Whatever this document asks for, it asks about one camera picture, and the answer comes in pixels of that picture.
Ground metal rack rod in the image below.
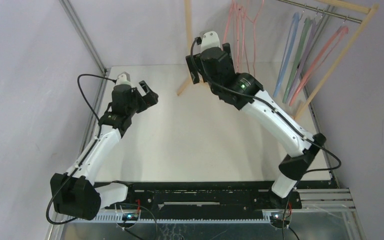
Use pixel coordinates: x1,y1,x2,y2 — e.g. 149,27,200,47
277,0,363,24

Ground aluminium corner post left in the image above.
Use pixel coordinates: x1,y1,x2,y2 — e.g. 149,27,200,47
59,0,107,76

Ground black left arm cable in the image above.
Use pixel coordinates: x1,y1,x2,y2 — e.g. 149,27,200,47
45,73,118,226

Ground lilac plastic hanger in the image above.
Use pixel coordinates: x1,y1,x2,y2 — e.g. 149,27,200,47
287,18,318,106

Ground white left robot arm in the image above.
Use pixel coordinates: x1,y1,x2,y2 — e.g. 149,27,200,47
49,80,159,220

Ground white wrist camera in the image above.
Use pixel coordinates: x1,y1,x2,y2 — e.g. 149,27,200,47
200,31,221,53
115,72,132,88

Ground wooden clothes rack frame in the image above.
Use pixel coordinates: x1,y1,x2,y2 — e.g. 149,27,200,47
176,0,380,122

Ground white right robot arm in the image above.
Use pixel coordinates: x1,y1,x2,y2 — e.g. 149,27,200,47
185,43,326,208

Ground green plastic hanger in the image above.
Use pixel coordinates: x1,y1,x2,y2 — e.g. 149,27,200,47
282,17,312,104

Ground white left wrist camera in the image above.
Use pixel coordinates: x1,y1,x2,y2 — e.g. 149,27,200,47
115,72,132,88

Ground blue plastic hanger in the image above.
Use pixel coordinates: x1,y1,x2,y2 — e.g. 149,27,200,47
273,12,301,97

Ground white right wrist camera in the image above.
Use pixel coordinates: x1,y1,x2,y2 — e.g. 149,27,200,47
200,31,221,53

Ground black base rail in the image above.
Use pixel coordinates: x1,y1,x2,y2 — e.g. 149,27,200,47
94,180,339,220

